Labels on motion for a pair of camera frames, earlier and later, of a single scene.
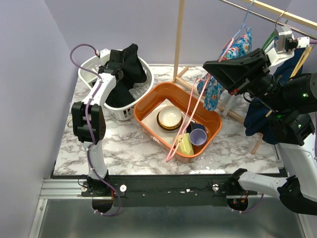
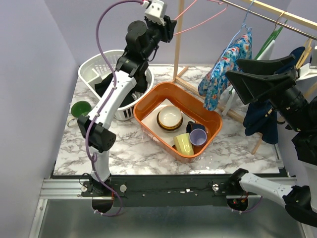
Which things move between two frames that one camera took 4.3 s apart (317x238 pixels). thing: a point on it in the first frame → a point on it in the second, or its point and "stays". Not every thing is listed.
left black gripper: x=104 y=65 → x=168 y=29
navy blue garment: x=256 y=119 stays
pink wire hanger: x=200 y=87 → x=218 y=2
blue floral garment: x=209 y=87 stays
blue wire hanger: x=243 y=24 stays
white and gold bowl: x=169 y=118 stays
